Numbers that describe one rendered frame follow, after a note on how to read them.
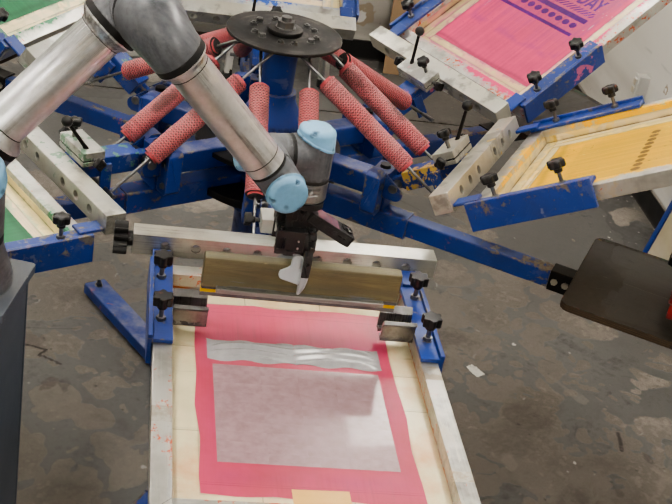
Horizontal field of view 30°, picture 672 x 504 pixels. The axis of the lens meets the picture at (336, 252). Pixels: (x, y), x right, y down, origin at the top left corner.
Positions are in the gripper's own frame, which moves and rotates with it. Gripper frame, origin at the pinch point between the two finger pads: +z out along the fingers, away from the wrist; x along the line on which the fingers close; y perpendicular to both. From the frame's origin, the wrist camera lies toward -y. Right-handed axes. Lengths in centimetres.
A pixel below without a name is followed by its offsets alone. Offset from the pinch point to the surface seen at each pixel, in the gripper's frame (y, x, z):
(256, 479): 9.9, 45.4, 13.6
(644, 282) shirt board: -92, -37, 14
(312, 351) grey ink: -4.0, 5.0, 13.1
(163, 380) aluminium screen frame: 26.9, 22.7, 10.2
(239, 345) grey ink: 11.2, 5.0, 13.0
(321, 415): -3.9, 25.7, 13.5
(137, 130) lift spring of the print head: 35, -70, 3
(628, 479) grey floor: -130, -76, 109
